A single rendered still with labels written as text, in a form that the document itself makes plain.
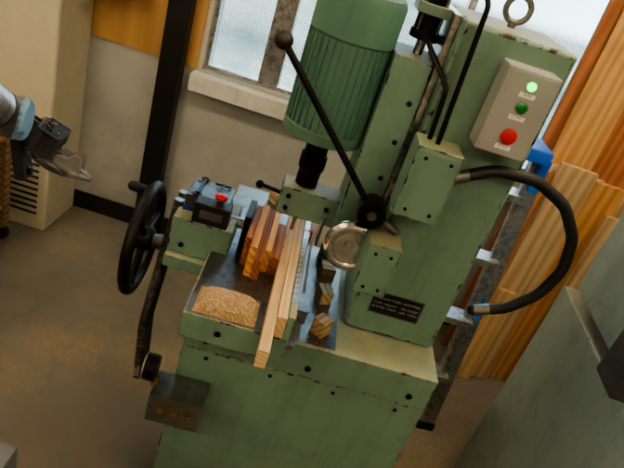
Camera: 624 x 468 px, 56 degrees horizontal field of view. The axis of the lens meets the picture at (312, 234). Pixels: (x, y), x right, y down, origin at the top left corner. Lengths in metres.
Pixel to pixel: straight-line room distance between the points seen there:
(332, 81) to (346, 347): 0.58
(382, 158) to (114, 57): 1.79
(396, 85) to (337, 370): 0.63
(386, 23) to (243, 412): 0.92
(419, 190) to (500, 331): 1.67
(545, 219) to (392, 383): 1.33
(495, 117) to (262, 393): 0.79
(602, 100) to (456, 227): 1.38
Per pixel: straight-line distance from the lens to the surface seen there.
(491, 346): 2.79
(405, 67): 1.20
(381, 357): 1.38
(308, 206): 1.34
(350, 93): 1.20
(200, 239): 1.33
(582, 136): 2.58
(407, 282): 1.35
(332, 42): 1.18
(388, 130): 1.23
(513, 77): 1.13
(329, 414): 1.45
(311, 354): 1.33
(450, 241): 1.31
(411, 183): 1.14
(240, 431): 1.53
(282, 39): 1.10
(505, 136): 1.15
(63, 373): 2.28
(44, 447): 2.08
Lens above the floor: 1.63
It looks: 29 degrees down
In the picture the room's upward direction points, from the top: 19 degrees clockwise
